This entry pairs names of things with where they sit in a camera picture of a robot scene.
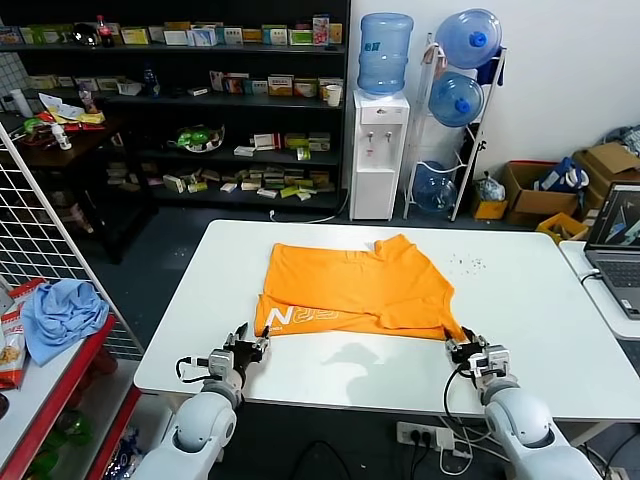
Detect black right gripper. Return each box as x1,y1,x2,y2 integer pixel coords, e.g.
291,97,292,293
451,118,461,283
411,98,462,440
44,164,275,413
443,326,489,374

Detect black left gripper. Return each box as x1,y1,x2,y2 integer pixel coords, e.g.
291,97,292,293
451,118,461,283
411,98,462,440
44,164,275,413
223,322,273,385

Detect orange t-shirt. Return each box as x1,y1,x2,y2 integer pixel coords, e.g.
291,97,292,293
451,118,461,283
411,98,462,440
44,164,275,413
253,233,464,342

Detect white work table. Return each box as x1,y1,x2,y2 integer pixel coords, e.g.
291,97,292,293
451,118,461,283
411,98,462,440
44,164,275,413
132,218,640,464

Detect white power strip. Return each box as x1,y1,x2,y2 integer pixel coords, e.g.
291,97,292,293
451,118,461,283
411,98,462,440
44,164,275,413
396,421,474,459

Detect small yellow box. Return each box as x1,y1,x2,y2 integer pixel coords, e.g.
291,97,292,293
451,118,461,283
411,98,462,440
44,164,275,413
472,197,509,221

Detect white side table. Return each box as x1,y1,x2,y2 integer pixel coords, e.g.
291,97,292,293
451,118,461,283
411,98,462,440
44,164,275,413
557,239,640,341

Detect yellow plastic crate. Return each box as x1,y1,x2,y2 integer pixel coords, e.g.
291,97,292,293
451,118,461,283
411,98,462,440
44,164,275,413
535,212,590,244

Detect open red rimmed cardboard box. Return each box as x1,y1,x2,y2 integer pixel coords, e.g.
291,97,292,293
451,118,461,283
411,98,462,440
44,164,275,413
499,160,581,226

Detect empty blue water jug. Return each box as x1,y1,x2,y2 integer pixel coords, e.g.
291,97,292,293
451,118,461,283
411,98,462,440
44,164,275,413
414,160,459,216

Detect clear plastic bag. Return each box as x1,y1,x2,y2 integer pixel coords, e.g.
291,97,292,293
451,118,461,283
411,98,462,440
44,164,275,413
474,172,506,201

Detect grey laptop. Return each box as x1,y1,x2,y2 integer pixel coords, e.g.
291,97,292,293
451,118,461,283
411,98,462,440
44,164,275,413
583,180,640,321

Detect white metal jug rack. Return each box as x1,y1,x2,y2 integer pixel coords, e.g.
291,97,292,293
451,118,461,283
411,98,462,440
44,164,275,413
402,32,509,223

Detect blue plastic packages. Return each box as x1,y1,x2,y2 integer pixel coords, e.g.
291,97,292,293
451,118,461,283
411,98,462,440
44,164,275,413
107,427,151,480

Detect white water dispenser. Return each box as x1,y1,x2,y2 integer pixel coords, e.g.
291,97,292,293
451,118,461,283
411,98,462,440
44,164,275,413
349,89,411,221

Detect crumpled light blue cloth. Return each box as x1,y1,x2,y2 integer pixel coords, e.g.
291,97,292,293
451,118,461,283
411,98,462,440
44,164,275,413
20,278,110,368

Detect blue bag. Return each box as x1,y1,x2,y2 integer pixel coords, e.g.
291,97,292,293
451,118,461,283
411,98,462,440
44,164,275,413
534,157,590,194

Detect green bottle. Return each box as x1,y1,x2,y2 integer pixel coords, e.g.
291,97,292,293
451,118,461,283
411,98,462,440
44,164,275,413
54,409,94,446

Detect black tripod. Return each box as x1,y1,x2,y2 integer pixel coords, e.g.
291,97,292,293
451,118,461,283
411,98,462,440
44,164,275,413
459,134,489,176

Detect red edged white shelf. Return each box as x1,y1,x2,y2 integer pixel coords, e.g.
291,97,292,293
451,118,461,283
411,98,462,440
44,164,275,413
0,314,144,480

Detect bowl of green fruit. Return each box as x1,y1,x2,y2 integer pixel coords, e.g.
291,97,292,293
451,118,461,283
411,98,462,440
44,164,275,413
167,124,226,154

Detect red white snack package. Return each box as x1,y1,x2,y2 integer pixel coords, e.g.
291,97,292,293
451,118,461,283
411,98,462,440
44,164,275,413
9,278,49,302

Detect orange red snack bag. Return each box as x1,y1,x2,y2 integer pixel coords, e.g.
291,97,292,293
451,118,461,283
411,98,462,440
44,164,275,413
0,309,27,391

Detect large brown cardboard box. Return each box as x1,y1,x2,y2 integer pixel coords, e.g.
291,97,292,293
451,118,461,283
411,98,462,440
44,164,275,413
572,142,640,221

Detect capped blue water jug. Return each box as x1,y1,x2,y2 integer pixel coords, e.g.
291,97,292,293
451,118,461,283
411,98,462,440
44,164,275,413
434,8,503,70
428,71,485,129

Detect dark wooden table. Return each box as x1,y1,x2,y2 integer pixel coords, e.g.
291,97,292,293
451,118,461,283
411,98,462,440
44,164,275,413
0,112,161,266

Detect striped blue cloth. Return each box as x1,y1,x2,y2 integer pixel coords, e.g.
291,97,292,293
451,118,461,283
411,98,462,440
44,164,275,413
602,123,640,156

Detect dark blue hanging cloth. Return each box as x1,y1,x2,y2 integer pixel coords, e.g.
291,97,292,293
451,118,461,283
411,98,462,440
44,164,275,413
478,48,508,89

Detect blue bottle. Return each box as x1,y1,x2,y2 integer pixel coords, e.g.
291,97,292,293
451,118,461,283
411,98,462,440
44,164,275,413
143,62,161,99

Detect beige hanging cloth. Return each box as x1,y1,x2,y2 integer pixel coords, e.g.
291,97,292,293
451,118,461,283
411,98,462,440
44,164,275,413
422,42,449,79

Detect purple bottle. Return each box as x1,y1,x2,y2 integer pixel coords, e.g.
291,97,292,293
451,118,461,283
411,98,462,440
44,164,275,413
78,82,99,114

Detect pile of colourful papers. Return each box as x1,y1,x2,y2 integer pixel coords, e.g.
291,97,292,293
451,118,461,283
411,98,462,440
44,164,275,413
38,92,107,130

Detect black shelving unit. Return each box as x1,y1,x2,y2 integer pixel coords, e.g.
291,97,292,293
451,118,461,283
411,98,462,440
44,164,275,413
0,0,351,211

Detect white blue medicine box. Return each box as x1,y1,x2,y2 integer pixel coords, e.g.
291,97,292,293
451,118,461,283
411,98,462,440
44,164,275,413
188,25,220,48

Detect white thermos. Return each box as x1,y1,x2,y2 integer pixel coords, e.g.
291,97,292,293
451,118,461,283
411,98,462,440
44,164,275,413
9,89,32,119

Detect cola bottle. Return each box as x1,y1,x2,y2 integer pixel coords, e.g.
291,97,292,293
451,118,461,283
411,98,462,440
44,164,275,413
95,14,116,49

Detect dark glossy bowl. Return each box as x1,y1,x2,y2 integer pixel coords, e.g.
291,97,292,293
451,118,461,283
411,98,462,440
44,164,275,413
72,22,99,49

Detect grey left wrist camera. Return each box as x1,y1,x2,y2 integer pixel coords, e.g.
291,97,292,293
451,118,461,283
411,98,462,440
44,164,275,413
207,348,235,377

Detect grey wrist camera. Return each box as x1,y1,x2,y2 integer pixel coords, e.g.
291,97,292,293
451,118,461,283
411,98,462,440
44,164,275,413
477,343,512,379
207,348,235,377

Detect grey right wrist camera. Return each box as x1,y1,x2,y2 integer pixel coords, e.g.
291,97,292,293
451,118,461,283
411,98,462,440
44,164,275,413
477,343,512,379

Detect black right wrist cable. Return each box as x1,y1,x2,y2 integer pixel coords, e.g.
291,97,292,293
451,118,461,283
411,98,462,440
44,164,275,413
442,366,482,427

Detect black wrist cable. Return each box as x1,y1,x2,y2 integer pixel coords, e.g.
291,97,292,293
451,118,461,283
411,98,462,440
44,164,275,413
442,366,482,427
173,355,211,385

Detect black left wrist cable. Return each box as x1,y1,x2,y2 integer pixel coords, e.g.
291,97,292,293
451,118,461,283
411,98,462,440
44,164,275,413
173,355,211,385

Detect white floor cable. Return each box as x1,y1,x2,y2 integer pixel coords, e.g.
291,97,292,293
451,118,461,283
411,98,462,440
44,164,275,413
268,188,351,225

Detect white wire grid panel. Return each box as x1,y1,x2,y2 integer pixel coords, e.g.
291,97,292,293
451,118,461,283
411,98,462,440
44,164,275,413
0,122,146,356

